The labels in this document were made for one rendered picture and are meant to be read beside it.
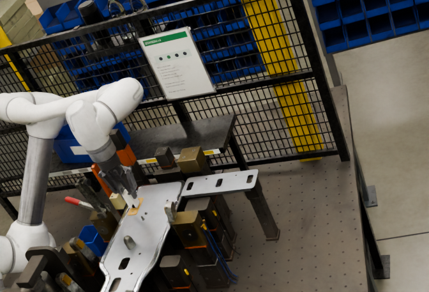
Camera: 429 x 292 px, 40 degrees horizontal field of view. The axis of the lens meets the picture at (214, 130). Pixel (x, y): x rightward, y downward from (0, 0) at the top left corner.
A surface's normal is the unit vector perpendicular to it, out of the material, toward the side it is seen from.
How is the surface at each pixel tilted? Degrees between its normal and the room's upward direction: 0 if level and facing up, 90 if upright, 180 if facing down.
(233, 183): 0
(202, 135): 0
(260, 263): 0
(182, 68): 90
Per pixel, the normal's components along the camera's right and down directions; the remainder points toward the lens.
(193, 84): -0.23, 0.62
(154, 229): -0.35, -0.77
